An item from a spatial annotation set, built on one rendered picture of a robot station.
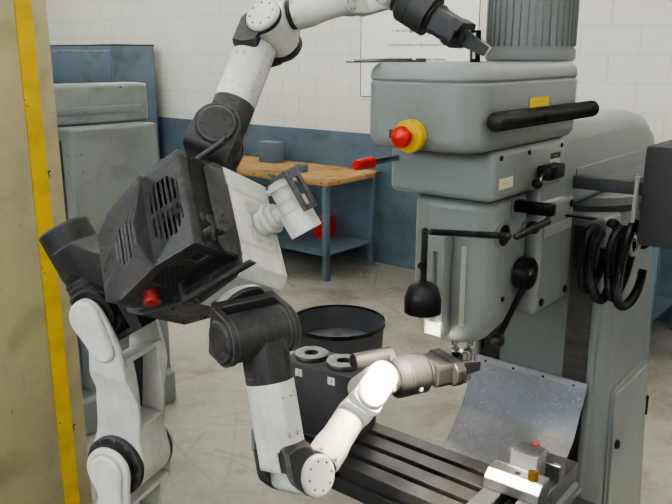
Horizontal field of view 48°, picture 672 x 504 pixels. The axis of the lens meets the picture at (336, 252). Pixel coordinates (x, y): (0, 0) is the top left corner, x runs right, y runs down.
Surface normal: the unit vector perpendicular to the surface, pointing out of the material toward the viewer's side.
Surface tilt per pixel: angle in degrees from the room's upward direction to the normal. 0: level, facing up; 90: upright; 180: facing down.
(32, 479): 90
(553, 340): 90
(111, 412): 90
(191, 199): 60
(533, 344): 90
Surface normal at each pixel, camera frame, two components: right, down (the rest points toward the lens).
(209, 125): 0.07, -0.25
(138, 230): -0.75, -0.11
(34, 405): 0.78, 0.16
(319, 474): 0.67, -0.10
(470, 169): -0.63, 0.20
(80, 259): -0.36, 0.24
